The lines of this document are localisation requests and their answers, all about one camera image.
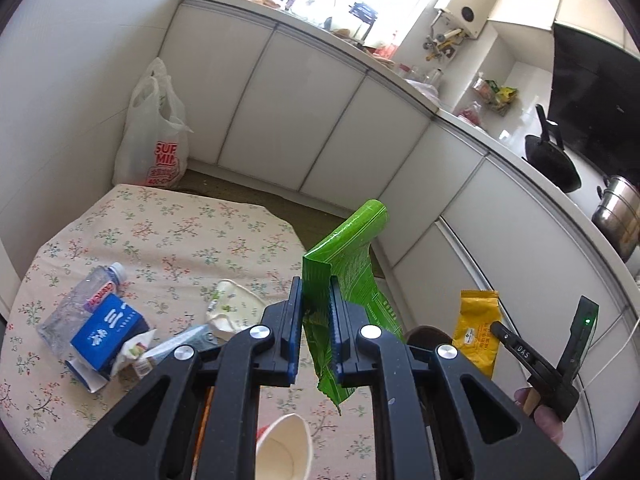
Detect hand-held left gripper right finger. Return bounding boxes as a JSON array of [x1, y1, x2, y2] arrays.
[[327, 276, 581, 480]]

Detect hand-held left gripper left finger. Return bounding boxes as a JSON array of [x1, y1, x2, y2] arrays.
[[50, 276, 306, 480]]

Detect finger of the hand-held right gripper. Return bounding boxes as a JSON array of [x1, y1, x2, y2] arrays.
[[491, 321, 541, 368]]

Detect yellow snack packet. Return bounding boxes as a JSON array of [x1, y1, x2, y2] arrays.
[[451, 290, 502, 381]]

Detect green snack wrapper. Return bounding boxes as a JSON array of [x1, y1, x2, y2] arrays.
[[302, 199, 405, 416]]

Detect person's right hand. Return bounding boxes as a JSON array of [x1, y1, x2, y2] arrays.
[[514, 387, 566, 445]]

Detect white face mask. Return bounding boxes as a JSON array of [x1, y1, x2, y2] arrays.
[[206, 280, 266, 347]]

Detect brown round object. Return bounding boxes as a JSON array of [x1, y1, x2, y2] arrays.
[[406, 326, 453, 358]]

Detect paper cup with red outside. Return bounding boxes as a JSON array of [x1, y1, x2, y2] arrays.
[[255, 412, 314, 480]]

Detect grey crumpled wrapper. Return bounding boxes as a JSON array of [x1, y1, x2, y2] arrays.
[[132, 324, 223, 377]]

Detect floral tablecloth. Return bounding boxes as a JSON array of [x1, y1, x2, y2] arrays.
[[0, 183, 401, 480]]

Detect steel pot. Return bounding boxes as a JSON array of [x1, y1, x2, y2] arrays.
[[591, 175, 640, 263]]

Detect blue drink carton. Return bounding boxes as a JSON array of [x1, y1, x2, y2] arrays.
[[70, 294, 151, 382]]

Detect black wok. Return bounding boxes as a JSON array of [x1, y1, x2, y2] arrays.
[[524, 104, 583, 195]]

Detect clear plastic water bottle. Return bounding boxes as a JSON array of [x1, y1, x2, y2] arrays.
[[37, 261, 128, 358]]

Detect white kitchen cabinets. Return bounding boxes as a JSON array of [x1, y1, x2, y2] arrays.
[[157, 0, 640, 466]]

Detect red food bag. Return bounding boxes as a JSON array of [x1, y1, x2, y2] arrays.
[[457, 101, 487, 127]]

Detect white plastic bag red print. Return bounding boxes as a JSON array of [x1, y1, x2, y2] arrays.
[[112, 57, 194, 191]]

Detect yellow green food packets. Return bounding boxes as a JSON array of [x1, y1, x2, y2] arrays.
[[472, 74, 519, 117]]

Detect black range hood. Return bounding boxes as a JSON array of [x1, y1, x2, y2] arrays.
[[547, 22, 640, 173]]

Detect white water heater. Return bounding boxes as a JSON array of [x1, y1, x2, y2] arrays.
[[434, 0, 501, 40]]

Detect white cable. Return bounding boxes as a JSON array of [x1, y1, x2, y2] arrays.
[[577, 327, 632, 396]]

